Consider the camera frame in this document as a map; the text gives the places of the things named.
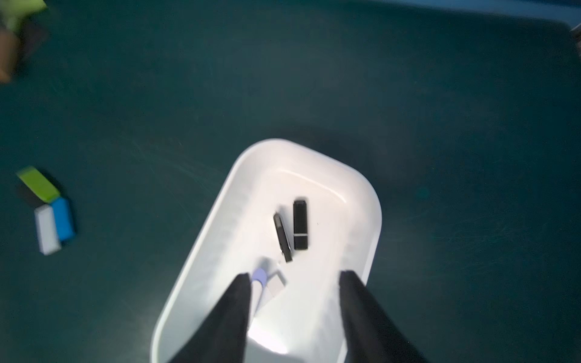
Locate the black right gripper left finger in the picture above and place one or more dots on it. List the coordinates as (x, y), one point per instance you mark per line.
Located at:
(222, 335)

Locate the black swivel usb drive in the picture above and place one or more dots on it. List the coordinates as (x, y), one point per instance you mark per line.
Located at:
(282, 238)

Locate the green toy rake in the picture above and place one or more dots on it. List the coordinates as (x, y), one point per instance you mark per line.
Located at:
(20, 35)

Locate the white oval storage box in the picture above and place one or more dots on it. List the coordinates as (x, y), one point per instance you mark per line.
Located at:
(303, 322)

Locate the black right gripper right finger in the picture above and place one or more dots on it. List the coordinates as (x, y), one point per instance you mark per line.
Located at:
(370, 334)

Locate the white usb flash drive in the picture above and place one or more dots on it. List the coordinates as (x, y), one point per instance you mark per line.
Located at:
(46, 230)

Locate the black capped usb drive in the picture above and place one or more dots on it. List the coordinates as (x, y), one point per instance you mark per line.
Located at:
(300, 219)

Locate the blue usb flash drive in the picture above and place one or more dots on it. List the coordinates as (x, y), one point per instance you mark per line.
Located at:
(63, 219)

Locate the lilac white swivel usb drive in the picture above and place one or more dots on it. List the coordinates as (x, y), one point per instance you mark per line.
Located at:
(267, 281)

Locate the green usb flash drive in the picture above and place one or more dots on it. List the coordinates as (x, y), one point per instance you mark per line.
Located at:
(38, 184)

